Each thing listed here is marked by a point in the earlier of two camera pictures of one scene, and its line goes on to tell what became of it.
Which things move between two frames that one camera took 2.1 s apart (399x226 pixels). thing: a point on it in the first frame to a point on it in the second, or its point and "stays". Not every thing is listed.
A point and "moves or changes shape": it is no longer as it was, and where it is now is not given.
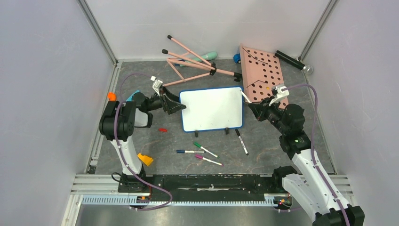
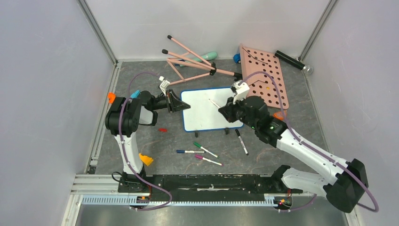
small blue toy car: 236,58 stays
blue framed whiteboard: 212,108 stays
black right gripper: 259,108 to 232,110
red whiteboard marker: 246,99 moves or changes shape
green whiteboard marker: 199,145 stays
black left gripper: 172,108 stays
